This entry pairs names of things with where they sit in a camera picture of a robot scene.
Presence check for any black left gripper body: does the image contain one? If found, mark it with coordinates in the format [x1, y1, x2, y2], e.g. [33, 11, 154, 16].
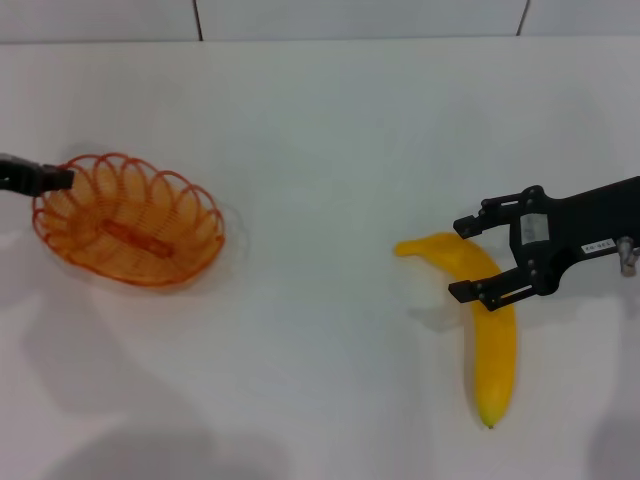
[0, 153, 15, 194]

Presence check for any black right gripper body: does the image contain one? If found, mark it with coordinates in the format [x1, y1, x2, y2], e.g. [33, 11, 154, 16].
[508, 175, 640, 297]

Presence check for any yellow banana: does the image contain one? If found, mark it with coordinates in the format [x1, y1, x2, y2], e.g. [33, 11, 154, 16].
[393, 232, 518, 430]

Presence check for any orange plastic wire basket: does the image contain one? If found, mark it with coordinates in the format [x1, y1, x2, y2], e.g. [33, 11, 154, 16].
[32, 152, 226, 289]

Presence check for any silver right cable connector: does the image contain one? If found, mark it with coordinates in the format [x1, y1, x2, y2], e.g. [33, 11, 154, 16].
[617, 237, 639, 277]

